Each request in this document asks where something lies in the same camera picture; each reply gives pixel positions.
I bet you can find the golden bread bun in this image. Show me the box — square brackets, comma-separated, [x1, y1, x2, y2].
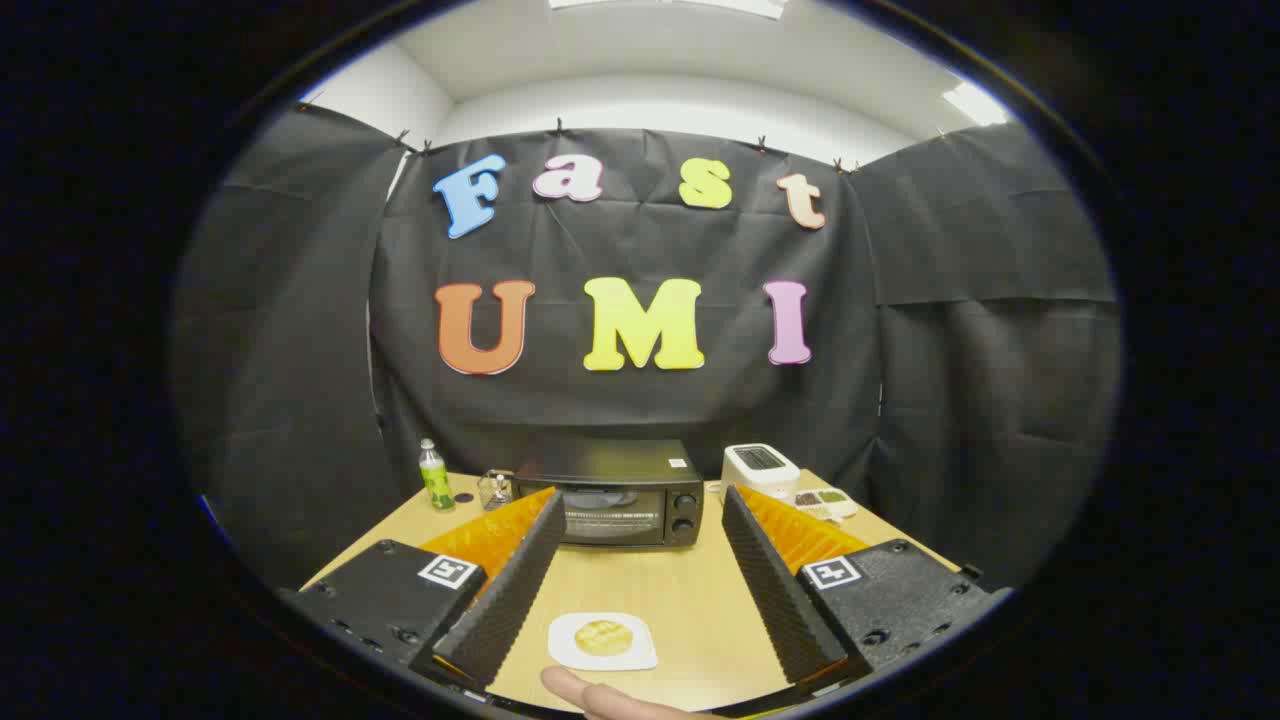
[575, 619, 634, 658]

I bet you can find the black toaster oven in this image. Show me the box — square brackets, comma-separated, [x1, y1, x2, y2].
[512, 438, 705, 549]

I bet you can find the ceiling light panel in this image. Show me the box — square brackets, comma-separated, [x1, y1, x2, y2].
[548, 0, 791, 21]
[942, 80, 1011, 127]

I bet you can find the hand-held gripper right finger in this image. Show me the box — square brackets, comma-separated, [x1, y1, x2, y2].
[722, 484, 1011, 698]

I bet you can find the black backdrop cloth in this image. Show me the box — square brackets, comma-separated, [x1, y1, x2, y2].
[170, 100, 1126, 591]

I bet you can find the white divided snack dish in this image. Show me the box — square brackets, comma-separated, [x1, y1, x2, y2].
[793, 487, 859, 523]

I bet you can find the green label drink bottle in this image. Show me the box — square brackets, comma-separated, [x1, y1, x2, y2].
[418, 438, 457, 512]

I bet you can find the white square plate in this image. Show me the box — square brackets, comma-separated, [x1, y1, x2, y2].
[547, 612, 659, 672]

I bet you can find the white pop-up toaster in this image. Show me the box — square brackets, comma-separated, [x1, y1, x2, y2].
[719, 443, 802, 504]

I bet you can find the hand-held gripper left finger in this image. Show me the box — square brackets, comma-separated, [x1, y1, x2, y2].
[283, 487, 568, 693]

